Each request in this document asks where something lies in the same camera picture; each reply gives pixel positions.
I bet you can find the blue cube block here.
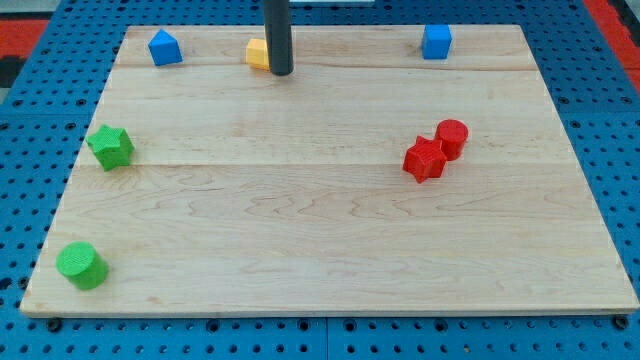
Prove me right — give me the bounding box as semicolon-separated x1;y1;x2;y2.
422;24;453;60

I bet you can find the blue triangle block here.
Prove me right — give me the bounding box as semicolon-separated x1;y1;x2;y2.
148;29;183;66

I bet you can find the light wooden board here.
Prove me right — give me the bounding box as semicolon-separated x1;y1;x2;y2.
20;25;639;318

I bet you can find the red star block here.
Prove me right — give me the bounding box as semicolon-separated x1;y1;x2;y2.
403;135;448;183

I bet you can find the red cylinder block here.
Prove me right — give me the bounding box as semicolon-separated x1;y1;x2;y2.
435;119;469;161

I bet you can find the yellow block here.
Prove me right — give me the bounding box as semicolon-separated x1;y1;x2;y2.
245;38;270;71

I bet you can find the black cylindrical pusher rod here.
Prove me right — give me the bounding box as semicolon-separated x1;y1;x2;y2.
263;0;294;76

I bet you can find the green star block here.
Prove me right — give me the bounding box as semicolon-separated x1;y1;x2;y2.
86;124;135;171

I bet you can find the green cylinder block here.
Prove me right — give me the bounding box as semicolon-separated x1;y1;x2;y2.
55;241;109;291

